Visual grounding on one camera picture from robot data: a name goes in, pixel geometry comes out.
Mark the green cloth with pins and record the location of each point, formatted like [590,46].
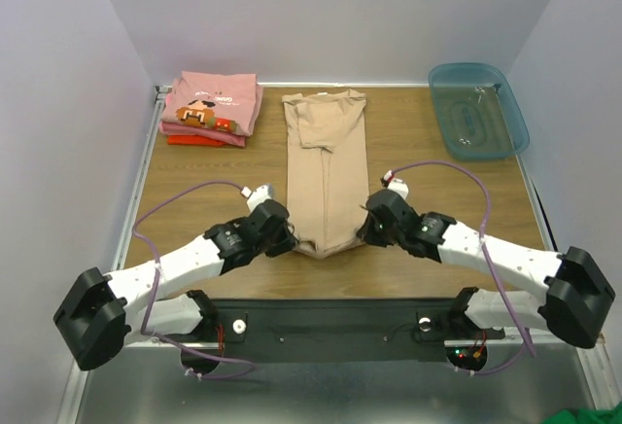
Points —
[586,416]

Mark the beige t shirt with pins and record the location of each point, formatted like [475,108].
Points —
[327,175]

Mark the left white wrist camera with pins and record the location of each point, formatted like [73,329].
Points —
[257,196]

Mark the red folded t shirt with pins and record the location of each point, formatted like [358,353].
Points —
[193,140]

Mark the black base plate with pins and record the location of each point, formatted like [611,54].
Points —
[346,330]

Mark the plain pink folded t shirt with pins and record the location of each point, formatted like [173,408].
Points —
[229,119]

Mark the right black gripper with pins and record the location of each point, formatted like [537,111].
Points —
[374,231]

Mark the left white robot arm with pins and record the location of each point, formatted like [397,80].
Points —
[101,311]

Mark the teal plastic bin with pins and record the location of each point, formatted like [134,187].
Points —
[477,113]

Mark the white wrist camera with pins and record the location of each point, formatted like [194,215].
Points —
[257,196]
[391,182]

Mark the pink printed folded t shirt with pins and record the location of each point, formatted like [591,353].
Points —
[215,84]

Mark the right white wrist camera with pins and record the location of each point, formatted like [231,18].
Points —
[391,182]

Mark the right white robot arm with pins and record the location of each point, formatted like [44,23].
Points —
[565,294]

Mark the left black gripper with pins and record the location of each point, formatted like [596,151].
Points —
[288,242]

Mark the aluminium table frame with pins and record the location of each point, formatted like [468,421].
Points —
[146,385]

